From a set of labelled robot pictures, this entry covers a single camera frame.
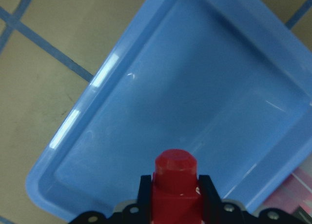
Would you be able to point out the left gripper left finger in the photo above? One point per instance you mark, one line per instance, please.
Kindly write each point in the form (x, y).
(145, 194)

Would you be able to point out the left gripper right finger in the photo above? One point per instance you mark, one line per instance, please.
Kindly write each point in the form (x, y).
(210, 196)

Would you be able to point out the red block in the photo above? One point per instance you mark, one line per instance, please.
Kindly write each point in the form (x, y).
(176, 197)

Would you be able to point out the clear plastic storage box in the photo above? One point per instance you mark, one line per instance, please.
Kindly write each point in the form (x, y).
(294, 195)

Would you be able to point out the blue plastic tray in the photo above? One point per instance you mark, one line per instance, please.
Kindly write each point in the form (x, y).
(225, 80)

